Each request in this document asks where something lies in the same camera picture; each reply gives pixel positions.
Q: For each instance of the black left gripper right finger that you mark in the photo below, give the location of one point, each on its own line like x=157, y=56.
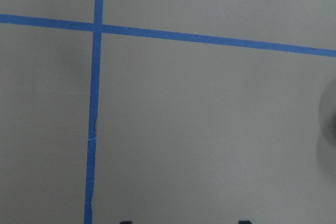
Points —
x=244, y=222

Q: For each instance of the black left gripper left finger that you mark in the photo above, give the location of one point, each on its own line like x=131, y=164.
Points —
x=126, y=222

